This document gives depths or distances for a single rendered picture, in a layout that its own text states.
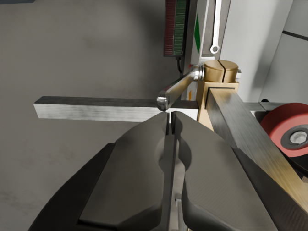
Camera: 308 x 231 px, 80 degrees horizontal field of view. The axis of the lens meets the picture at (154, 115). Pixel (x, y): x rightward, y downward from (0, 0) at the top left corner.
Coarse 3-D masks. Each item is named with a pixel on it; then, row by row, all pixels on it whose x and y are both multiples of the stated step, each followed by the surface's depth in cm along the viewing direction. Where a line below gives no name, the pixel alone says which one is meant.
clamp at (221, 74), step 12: (216, 60) 29; (204, 72) 28; (216, 72) 26; (228, 72) 26; (240, 72) 27; (204, 84) 27; (216, 84) 27; (228, 84) 27; (204, 96) 28; (204, 108) 29; (204, 120) 30
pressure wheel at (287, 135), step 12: (276, 108) 27; (288, 108) 26; (300, 108) 26; (264, 120) 28; (276, 120) 26; (288, 120) 25; (300, 120) 25; (276, 132) 26; (288, 132) 26; (300, 132) 26; (276, 144) 27; (288, 144) 27; (300, 144) 27; (288, 156) 28
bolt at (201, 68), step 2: (190, 66) 38; (200, 66) 28; (202, 66) 28; (190, 68) 28; (200, 68) 28; (202, 68) 28; (190, 70) 28; (200, 70) 27; (202, 70) 28; (200, 72) 27; (202, 72) 28; (200, 74) 27; (202, 74) 27; (200, 76) 28; (202, 76) 27; (198, 78) 28; (200, 78) 28; (202, 78) 28; (200, 80) 29; (202, 80) 28
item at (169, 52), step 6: (168, 0) 36; (174, 0) 36; (168, 6) 36; (174, 6) 36; (168, 12) 37; (174, 12) 37; (168, 18) 37; (174, 18) 37; (168, 24) 38; (168, 30) 39; (168, 36) 39; (168, 42) 40; (168, 48) 40; (168, 54) 41
